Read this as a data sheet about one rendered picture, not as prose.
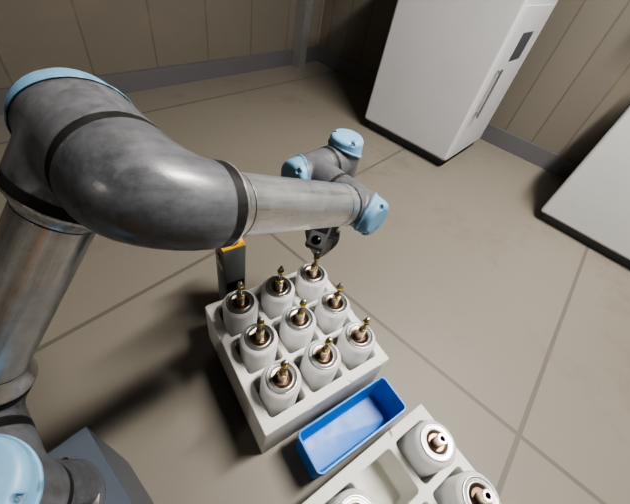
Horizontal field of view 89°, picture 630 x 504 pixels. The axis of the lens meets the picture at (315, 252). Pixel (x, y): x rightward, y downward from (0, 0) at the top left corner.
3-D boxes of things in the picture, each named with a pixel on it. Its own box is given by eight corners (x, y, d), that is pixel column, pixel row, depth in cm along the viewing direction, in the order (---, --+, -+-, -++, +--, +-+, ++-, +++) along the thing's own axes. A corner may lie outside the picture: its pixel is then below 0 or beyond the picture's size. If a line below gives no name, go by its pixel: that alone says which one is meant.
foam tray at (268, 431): (261, 454, 86) (265, 436, 73) (208, 336, 106) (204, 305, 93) (371, 383, 104) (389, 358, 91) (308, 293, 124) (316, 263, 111)
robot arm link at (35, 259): (-112, 519, 37) (80, 88, 25) (-128, 414, 43) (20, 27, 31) (21, 466, 48) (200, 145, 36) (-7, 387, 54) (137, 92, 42)
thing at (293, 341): (300, 369, 96) (309, 340, 83) (271, 357, 97) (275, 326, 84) (311, 342, 103) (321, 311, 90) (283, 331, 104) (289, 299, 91)
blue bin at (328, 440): (311, 486, 83) (319, 478, 74) (290, 444, 89) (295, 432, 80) (394, 421, 97) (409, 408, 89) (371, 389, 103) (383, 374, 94)
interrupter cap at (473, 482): (484, 532, 62) (486, 531, 62) (453, 491, 66) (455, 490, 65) (504, 504, 66) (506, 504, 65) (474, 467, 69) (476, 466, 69)
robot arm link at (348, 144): (319, 131, 67) (346, 122, 72) (311, 176, 75) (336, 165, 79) (347, 148, 64) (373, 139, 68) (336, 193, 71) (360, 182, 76)
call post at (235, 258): (226, 312, 113) (222, 252, 91) (218, 297, 117) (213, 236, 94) (245, 305, 116) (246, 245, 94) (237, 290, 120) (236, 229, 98)
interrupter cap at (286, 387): (304, 380, 76) (304, 379, 76) (279, 402, 72) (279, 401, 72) (283, 356, 79) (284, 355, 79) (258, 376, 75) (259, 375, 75)
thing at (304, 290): (319, 319, 109) (329, 287, 96) (290, 318, 108) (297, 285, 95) (317, 295, 116) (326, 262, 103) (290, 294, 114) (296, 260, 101)
